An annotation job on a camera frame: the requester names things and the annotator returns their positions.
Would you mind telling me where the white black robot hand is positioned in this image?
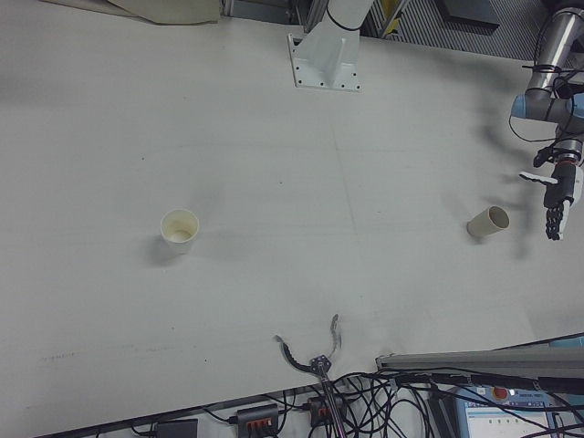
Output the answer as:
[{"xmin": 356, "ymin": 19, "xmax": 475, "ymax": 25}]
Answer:
[{"xmin": 518, "ymin": 164, "xmax": 584, "ymax": 242}]

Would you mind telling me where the tan paper cup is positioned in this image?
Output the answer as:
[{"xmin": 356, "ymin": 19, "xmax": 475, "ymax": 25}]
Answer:
[{"xmin": 466, "ymin": 205, "xmax": 510, "ymax": 238}]

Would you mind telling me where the white paper cup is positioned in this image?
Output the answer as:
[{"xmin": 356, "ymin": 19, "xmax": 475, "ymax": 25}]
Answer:
[{"xmin": 159, "ymin": 208, "xmax": 201, "ymax": 256}]

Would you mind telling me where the teal plastic box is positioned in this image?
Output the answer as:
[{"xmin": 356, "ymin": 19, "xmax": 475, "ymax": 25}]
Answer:
[{"xmin": 545, "ymin": 333, "xmax": 584, "ymax": 350}]

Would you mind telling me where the dark grey cabinet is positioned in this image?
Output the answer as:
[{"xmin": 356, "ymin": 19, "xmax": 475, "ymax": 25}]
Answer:
[{"xmin": 440, "ymin": 0, "xmax": 501, "ymax": 25}]

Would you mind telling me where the grey teach pendant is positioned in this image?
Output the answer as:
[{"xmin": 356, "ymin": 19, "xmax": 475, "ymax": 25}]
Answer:
[{"xmin": 437, "ymin": 382, "xmax": 584, "ymax": 438}]

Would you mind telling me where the yellow black hazard strip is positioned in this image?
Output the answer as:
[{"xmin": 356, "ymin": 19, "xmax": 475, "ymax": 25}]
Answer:
[{"xmin": 381, "ymin": 0, "xmax": 405, "ymax": 38}]

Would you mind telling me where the black claw grabber tool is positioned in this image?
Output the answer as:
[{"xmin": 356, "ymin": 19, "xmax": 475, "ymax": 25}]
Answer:
[{"xmin": 272, "ymin": 313, "xmax": 348, "ymax": 438}]

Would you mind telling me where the black hub with orange ports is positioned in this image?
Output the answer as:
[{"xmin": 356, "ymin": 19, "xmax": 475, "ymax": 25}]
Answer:
[
  {"xmin": 235, "ymin": 403, "xmax": 280, "ymax": 433},
  {"xmin": 308, "ymin": 395, "xmax": 349, "ymax": 428}
]

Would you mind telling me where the flat black box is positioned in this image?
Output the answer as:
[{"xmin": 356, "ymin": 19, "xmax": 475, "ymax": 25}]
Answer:
[{"xmin": 154, "ymin": 418, "xmax": 200, "ymax": 438}]

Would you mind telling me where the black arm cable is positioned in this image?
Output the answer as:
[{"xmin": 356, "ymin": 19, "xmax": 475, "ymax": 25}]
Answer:
[{"xmin": 508, "ymin": 63, "xmax": 584, "ymax": 168}]

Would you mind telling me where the aluminium extrusion post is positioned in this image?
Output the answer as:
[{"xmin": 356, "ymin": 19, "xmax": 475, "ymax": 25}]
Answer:
[{"xmin": 375, "ymin": 344, "xmax": 584, "ymax": 380}]

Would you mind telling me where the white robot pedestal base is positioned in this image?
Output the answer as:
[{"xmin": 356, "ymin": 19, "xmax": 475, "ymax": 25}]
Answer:
[{"xmin": 287, "ymin": 0, "xmax": 364, "ymax": 93}]

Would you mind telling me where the black cable tangle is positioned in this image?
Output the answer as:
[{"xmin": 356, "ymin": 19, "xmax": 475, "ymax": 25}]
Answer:
[{"xmin": 273, "ymin": 364, "xmax": 457, "ymax": 438}]

